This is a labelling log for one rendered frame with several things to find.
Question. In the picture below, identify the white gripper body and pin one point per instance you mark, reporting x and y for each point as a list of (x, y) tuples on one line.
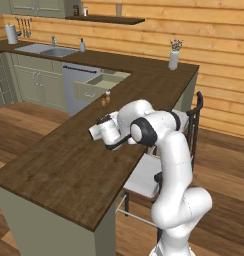
[(105, 131)]

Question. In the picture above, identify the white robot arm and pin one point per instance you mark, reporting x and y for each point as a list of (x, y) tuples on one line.
[(174, 166)]

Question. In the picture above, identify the open green drawer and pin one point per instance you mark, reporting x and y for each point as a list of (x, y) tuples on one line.
[(104, 81)]

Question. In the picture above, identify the green counter base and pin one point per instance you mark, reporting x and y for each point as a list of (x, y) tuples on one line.
[(44, 223)]

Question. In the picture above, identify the small brown shaker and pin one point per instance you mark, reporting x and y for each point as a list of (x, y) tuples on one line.
[(103, 99)]

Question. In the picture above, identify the small white-topped shaker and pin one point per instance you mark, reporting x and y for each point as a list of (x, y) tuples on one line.
[(108, 93)]

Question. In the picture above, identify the grey dishwasher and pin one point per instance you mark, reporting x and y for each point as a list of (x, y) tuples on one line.
[(72, 93)]

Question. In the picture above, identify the black stool with white seat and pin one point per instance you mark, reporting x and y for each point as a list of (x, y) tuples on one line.
[(145, 176)]

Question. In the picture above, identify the green base cabinets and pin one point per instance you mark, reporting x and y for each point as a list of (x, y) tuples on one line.
[(37, 83)]

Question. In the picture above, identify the white soap dispenser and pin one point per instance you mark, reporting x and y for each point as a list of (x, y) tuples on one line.
[(82, 46)]

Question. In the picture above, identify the white vase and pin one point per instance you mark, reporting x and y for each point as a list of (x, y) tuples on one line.
[(173, 60)]

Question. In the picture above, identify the steel sink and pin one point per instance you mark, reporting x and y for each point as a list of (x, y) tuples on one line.
[(49, 50)]

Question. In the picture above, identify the silver tap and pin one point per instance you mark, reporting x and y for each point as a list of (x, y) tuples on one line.
[(53, 40)]

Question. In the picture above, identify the purple dried flowers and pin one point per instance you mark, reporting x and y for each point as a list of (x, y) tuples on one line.
[(176, 44)]

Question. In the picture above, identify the green tall cabinet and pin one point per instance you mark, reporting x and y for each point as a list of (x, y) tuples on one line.
[(1, 81)]

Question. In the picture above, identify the white-capped spice jar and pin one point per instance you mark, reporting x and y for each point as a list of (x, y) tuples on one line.
[(85, 11)]

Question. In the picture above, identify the dark spice jar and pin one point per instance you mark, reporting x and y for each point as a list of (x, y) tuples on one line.
[(76, 10)]

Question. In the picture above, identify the white paper towel roll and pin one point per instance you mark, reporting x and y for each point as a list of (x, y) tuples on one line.
[(11, 34)]

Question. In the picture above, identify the dark wooden wall shelf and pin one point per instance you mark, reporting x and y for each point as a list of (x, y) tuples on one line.
[(104, 19)]

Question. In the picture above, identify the rail with hanging utensils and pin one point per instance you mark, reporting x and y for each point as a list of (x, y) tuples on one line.
[(24, 27)]

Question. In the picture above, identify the green wall cabinets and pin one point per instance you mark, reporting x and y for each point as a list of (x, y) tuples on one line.
[(37, 7)]

